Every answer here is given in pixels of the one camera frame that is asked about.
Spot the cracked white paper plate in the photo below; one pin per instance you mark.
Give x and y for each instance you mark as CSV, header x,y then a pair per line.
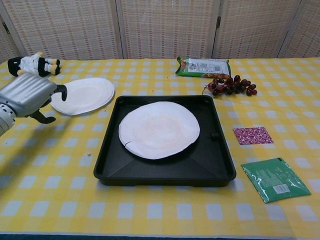
x,y
160,130

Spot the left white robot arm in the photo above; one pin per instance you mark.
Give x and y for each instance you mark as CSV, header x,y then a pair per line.
x,y
5,117

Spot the woven folding screen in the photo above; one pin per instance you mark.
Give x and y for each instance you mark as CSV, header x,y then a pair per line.
x,y
165,27

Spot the bunch of red grapes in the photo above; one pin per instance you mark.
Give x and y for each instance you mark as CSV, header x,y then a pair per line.
x,y
231,86

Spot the purple patterned square sachet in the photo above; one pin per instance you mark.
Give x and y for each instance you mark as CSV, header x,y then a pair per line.
x,y
252,135

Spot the black white plush toy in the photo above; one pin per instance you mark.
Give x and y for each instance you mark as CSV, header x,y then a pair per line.
x,y
32,64

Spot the green white snack packet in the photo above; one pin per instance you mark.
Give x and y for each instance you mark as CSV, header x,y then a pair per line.
x,y
203,67

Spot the green foil sachet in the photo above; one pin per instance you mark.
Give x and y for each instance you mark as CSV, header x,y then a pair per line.
x,y
273,180

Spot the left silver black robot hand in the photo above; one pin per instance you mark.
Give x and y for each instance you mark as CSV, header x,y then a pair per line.
x,y
27,95

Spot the yellow white checked tablecloth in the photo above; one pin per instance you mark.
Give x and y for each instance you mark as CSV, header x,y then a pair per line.
x,y
160,212

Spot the black square plastic tray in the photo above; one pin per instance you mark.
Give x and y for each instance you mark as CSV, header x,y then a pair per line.
x,y
162,172

